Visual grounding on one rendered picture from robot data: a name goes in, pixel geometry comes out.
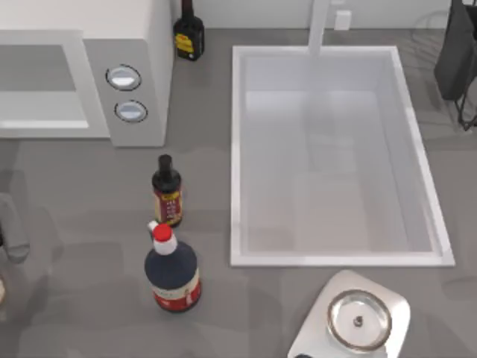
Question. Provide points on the silver kitchen scale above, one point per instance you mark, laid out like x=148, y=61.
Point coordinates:
x=354, y=320

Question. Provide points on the black bottle with yellow label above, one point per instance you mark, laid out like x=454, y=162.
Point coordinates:
x=188, y=37

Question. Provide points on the dark bottle with red cap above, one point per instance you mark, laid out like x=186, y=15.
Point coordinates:
x=171, y=272

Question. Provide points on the tall white tap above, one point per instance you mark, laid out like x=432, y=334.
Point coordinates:
x=319, y=26

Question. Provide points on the pale microwave oven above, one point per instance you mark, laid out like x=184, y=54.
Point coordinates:
x=44, y=74

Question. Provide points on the white wall socket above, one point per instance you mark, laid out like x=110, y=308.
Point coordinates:
x=342, y=19

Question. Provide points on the dark bottle with red label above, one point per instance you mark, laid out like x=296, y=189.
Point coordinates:
x=168, y=197

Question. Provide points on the round microwave knob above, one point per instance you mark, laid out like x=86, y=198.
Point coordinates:
x=123, y=77
x=130, y=111

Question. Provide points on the white sink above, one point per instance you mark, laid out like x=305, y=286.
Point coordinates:
x=328, y=160

